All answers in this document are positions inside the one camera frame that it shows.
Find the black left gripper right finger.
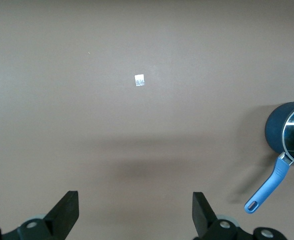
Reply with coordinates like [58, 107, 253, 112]
[192, 191, 258, 240]

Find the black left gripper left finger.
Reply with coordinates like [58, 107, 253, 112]
[1, 191, 80, 240]

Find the dark pot with blue handle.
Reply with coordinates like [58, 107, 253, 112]
[244, 101, 294, 215]

